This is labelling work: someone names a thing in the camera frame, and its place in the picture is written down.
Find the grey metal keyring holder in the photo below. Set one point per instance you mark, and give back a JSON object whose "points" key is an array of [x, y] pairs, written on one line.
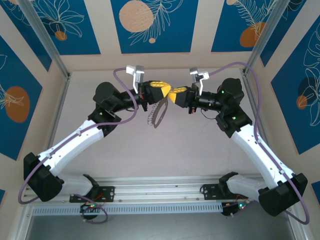
{"points": [[155, 122]]}

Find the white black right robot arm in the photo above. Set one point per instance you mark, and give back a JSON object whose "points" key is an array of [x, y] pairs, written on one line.
{"points": [[257, 150]]}

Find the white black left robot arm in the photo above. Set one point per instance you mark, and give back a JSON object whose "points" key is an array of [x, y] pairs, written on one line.
{"points": [[70, 142]]}

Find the black controller board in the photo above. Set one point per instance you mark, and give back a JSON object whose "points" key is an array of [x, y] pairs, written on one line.
{"points": [[232, 210], [90, 208]]}

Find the aluminium table side rail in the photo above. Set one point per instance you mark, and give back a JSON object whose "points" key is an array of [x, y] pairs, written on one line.
{"points": [[58, 112], [250, 93]]}

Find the blue floral wall poster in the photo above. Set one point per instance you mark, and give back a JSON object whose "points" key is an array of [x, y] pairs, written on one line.
{"points": [[175, 37], [25, 37], [316, 190], [225, 25], [287, 100], [75, 30], [2, 197], [15, 75], [287, 20]]}

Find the aluminium frame post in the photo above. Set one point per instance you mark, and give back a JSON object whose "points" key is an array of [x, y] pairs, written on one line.
{"points": [[270, 37], [45, 37]]}

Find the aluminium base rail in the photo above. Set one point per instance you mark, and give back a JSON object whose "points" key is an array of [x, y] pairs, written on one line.
{"points": [[160, 190]]}

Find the aluminium frame leg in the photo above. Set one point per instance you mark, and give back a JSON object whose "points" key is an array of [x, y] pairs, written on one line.
{"points": [[296, 232], [23, 225]]}

